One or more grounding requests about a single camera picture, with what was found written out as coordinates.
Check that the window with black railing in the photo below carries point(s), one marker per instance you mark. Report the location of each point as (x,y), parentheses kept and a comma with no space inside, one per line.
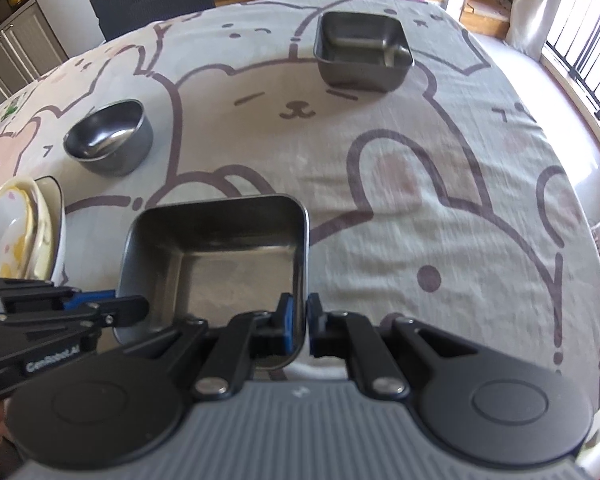
(595,35)

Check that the cream curtain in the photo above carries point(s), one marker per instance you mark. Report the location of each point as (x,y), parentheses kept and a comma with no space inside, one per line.
(535,5)

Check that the cream kitchen cabinet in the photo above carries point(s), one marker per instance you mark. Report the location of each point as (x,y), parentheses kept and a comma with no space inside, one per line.
(15,50)

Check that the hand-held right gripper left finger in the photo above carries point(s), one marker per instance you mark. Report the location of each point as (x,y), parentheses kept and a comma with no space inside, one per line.
(287,327)

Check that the square metal tray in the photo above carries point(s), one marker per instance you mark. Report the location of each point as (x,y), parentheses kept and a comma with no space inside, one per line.
(360,35)
(215,260)

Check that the bear print tablecloth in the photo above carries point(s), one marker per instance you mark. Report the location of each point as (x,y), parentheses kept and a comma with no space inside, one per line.
(430,160)

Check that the green snack packet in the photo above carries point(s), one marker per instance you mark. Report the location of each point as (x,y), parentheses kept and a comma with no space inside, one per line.
(11,108)

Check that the round metal bowl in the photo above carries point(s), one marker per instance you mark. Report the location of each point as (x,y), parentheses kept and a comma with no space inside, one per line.
(105,135)

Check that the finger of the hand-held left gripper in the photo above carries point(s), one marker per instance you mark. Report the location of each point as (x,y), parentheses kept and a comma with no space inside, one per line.
(90,299)
(120,312)

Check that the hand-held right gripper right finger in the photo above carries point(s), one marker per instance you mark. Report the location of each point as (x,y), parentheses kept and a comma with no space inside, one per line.
(314,327)

